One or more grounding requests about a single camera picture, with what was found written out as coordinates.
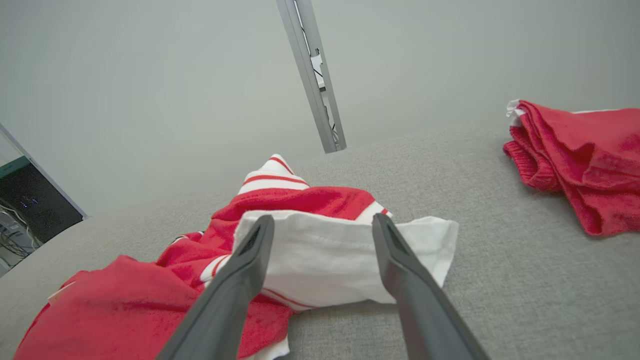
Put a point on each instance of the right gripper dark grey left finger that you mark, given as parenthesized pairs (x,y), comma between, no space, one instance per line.
(225,300)

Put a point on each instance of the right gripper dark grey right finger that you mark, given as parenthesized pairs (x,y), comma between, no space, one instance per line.
(425,310)

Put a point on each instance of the red white lettered jersey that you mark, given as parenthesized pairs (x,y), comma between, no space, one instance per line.
(125,310)

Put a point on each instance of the red shorts with white stripe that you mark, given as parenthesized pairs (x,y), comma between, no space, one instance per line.
(590,165)

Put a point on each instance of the black computer tower green top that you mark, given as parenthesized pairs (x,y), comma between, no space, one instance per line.
(35,205)

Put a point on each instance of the grey partition edge pole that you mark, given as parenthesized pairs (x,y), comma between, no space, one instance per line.
(45,172)

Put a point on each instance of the grey metal partition post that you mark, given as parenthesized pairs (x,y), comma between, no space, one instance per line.
(310,75)

